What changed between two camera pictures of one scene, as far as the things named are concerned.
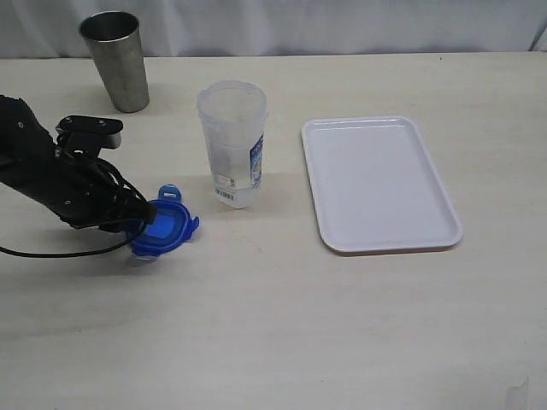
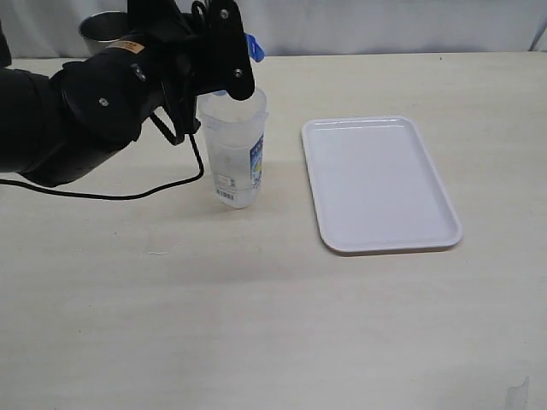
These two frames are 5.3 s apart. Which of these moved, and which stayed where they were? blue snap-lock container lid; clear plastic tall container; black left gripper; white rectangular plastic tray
Moved: blue snap-lock container lid; black left gripper
Stayed: clear plastic tall container; white rectangular plastic tray
